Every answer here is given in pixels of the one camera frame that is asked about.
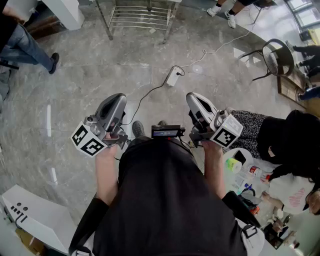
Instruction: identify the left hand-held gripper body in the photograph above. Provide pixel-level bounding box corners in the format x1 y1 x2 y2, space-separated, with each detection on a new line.
71 114 129 158

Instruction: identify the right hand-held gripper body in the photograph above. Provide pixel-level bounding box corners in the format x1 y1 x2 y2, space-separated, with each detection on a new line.
189 109 244 149

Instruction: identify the person's left forearm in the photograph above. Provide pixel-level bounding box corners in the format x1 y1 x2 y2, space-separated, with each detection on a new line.
94 143 120 206

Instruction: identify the person's right forearm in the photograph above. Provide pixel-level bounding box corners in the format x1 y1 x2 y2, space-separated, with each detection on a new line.
201 139 227 200

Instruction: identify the person's left hand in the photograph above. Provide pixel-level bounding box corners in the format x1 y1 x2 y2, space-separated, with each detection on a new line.
106 121 120 141

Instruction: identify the black phone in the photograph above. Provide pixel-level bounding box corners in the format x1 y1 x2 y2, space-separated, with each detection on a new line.
233 149 247 166

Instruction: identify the person's left shoe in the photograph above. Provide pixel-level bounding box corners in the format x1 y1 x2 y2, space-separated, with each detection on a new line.
131 120 146 138

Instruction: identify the white power strip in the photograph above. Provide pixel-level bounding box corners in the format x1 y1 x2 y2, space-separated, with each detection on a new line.
166 66 181 87

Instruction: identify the black display box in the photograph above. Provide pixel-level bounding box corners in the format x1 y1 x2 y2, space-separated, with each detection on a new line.
151 124 186 139

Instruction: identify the red and white jar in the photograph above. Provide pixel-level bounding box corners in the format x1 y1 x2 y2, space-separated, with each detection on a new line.
248 165 263 177

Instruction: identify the round white table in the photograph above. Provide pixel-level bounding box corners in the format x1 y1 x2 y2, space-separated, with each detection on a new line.
221 147 276 201

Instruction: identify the black wicker chair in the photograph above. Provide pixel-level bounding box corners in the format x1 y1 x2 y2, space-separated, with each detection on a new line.
238 38 296 82

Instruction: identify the person's black top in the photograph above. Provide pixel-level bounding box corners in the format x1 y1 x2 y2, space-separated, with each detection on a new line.
68 136 262 256

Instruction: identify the white box with black dots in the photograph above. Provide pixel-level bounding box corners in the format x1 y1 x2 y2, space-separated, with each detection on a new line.
1 184 78 255

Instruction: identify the white counter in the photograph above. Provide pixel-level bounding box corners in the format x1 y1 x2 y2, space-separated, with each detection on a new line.
41 0 86 31

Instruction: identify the black cable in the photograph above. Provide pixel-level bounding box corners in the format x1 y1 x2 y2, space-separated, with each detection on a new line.
121 65 186 126

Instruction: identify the white cable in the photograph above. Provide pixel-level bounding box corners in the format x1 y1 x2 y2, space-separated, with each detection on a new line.
179 29 254 69

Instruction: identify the grey backpack strap with buckle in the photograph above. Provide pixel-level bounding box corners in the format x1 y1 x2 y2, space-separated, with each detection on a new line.
234 217 266 256

